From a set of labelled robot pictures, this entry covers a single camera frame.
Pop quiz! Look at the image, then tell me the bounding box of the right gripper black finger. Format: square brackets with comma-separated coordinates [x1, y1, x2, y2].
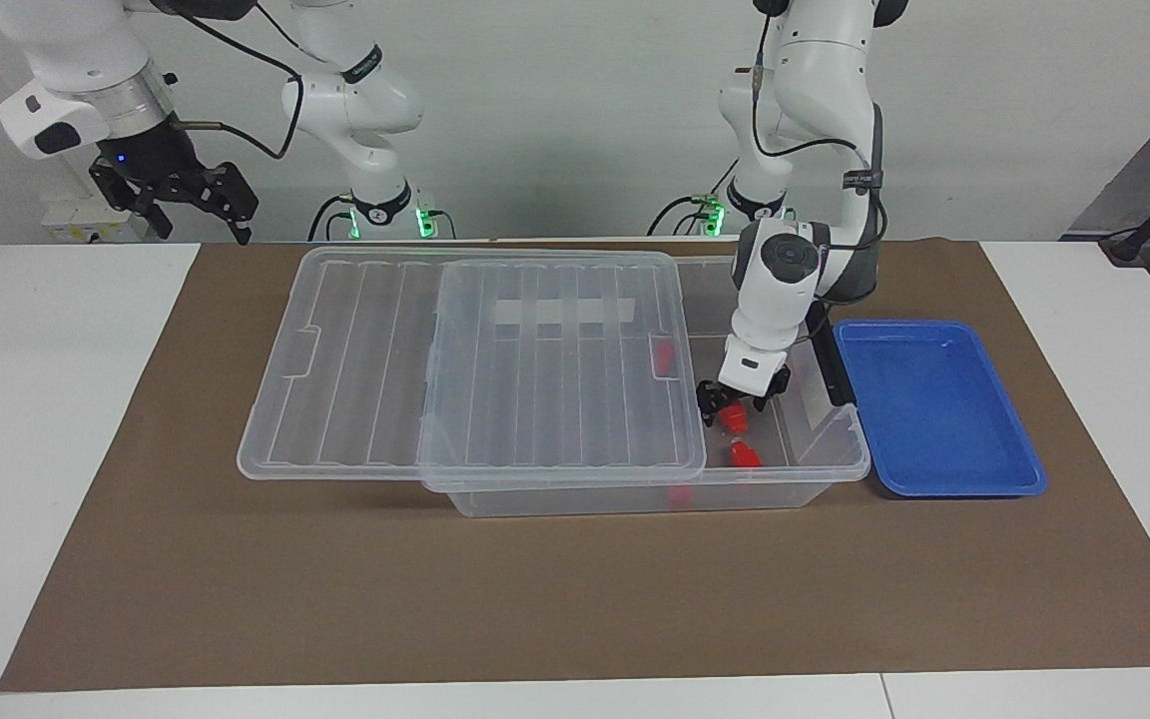
[89, 164, 175, 242]
[200, 161, 260, 247]

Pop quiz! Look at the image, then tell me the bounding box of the clear ribbed plastic lid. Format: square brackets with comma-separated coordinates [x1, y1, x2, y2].
[237, 246, 708, 492]

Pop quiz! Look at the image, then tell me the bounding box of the clear plastic storage box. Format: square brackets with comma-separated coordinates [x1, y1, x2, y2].
[405, 252, 872, 518]

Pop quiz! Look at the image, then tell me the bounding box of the blue plastic tray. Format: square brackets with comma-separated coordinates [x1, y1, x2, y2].
[832, 319, 1049, 499]

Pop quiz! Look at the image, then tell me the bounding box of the white power strip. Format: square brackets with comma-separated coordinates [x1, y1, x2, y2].
[41, 195, 152, 244]

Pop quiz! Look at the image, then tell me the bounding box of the white tape strip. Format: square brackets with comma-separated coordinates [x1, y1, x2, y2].
[487, 298, 633, 329]

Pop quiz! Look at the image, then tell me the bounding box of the brown table mat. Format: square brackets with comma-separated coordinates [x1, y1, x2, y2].
[0, 240, 1150, 692]

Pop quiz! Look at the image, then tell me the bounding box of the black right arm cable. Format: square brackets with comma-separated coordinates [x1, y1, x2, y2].
[171, 10, 306, 161]

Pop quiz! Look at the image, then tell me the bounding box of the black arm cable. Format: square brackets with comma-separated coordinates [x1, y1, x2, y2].
[171, 10, 306, 161]
[750, 10, 885, 251]

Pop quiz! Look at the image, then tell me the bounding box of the black box latch handle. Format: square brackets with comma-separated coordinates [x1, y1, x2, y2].
[803, 300, 858, 407]

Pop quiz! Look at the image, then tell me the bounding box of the black base cable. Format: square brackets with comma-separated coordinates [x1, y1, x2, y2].
[307, 195, 356, 242]
[647, 155, 741, 238]

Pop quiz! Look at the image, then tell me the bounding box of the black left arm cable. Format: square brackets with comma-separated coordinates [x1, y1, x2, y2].
[750, 10, 885, 251]

